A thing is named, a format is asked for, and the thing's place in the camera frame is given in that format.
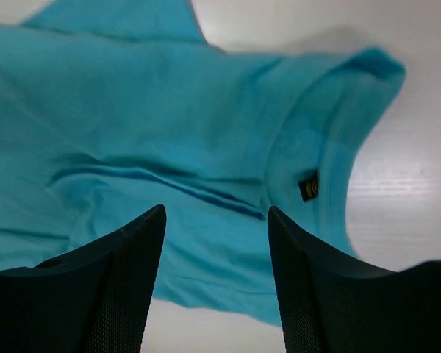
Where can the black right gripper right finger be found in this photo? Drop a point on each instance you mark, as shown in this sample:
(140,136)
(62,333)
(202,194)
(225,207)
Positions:
(330,301)

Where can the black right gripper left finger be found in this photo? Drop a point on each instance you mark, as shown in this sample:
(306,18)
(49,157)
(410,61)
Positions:
(93,299)

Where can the light blue t shirt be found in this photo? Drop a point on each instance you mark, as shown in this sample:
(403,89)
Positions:
(110,107)

